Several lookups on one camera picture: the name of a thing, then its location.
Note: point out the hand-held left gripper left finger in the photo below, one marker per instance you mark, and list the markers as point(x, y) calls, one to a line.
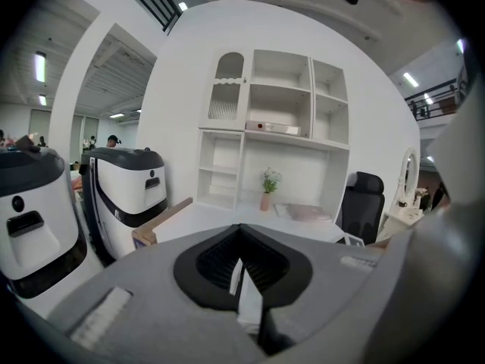
point(151, 298)

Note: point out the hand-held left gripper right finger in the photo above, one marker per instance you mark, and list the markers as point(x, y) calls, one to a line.
point(326, 298)

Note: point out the flat cardboard box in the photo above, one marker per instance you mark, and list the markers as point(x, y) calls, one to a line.
point(163, 220)

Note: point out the pink book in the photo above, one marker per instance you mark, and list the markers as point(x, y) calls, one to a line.
point(308, 211)

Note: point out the black office chair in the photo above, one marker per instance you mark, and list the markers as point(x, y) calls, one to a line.
point(362, 207)

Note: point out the white black service robot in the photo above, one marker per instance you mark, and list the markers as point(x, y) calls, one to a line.
point(34, 226)
point(129, 195)

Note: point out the pink vase with flowers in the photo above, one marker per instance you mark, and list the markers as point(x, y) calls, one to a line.
point(267, 199)

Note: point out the white dressing table with mirror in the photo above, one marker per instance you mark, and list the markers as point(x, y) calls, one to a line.
point(407, 203)

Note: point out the white desk with hutch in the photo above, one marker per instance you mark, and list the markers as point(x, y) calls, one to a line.
point(295, 165)

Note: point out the white flat box red dot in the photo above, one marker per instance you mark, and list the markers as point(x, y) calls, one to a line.
point(276, 128)

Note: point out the ceiling strip light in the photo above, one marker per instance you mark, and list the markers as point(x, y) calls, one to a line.
point(40, 66)
point(183, 6)
point(42, 100)
point(410, 79)

